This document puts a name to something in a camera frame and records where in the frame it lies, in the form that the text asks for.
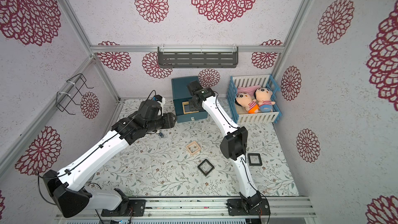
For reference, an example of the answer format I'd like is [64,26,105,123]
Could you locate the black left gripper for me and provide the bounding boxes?
[145,111,177,134]

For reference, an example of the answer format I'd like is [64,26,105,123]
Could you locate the teal three-drawer cabinet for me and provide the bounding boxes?
[172,76,208,123]

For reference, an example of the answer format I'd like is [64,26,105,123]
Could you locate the large yellow brooch box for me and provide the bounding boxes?
[182,101,199,115]

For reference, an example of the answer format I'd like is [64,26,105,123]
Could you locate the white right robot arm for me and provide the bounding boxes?
[187,80,271,216]

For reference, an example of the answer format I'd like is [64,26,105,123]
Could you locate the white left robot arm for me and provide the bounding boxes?
[42,95,177,218]

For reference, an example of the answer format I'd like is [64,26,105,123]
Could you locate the small beige brooch box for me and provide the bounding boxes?
[186,141,202,156]

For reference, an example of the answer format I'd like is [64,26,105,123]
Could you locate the black brooch box centre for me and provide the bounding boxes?
[198,159,215,177]

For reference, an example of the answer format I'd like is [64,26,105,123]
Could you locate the black brooch box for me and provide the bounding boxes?
[247,153,262,167]
[198,159,215,177]

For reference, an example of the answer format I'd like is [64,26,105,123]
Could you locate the black brooch box right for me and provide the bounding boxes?
[247,153,262,167]

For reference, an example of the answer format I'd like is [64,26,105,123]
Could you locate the pink crib blanket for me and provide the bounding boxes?
[236,85,261,96]

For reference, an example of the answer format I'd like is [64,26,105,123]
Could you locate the blue white toy crib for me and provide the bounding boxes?
[227,75,282,125]

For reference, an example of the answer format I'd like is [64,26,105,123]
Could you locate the plush doll orange shorts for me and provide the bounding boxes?
[235,93,260,114]

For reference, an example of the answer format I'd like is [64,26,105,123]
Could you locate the plush doll blue shorts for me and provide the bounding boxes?
[254,88,275,113]

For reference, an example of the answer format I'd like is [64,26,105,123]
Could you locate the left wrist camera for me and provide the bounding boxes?
[152,95,166,108]

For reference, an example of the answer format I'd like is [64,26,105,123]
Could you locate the grey wall shelf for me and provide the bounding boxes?
[157,46,239,68]

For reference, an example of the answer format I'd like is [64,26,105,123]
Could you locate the black wire wall rack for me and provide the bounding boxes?
[55,73,93,115]

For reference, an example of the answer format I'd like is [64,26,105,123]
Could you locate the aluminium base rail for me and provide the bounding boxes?
[52,197,319,224]

